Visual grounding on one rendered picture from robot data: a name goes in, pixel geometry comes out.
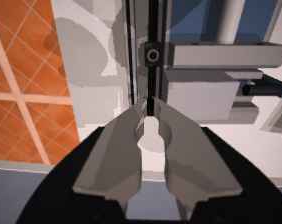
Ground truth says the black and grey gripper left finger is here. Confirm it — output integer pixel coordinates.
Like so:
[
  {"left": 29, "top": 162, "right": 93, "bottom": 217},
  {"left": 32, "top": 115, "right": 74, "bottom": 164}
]
[{"left": 15, "top": 97, "right": 150, "bottom": 224}]

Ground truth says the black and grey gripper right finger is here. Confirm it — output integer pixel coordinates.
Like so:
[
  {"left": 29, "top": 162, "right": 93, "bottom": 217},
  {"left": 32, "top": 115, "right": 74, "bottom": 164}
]
[{"left": 150, "top": 96, "right": 282, "bottom": 224}]

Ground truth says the grey metal block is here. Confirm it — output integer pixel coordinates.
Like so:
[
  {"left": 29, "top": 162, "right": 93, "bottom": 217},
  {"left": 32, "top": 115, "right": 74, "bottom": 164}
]
[{"left": 162, "top": 70, "right": 240, "bottom": 120}]

